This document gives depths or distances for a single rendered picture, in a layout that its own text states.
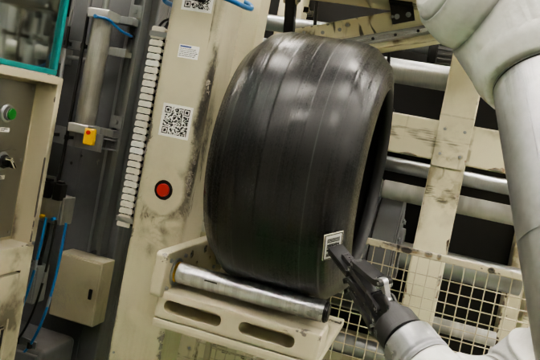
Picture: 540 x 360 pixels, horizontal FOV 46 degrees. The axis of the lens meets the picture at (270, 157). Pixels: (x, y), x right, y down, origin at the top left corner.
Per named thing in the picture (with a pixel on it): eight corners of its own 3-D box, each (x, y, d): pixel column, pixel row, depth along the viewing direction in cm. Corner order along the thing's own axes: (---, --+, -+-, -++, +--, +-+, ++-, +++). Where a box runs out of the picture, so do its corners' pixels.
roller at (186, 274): (167, 281, 135) (173, 260, 136) (175, 280, 140) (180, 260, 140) (325, 325, 126) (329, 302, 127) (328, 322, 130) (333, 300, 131)
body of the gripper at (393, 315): (388, 326, 97) (358, 287, 104) (382, 363, 102) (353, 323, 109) (429, 312, 100) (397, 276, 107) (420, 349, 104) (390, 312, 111)
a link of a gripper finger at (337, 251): (345, 273, 113) (345, 271, 113) (327, 250, 119) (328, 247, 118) (360, 269, 114) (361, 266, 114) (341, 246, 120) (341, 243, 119)
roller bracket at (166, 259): (148, 295, 133) (156, 250, 132) (214, 264, 171) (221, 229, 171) (161, 299, 132) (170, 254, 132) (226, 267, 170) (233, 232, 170)
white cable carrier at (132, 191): (116, 225, 149) (152, 25, 146) (126, 222, 154) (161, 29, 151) (132, 229, 148) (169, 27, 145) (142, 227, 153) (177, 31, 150)
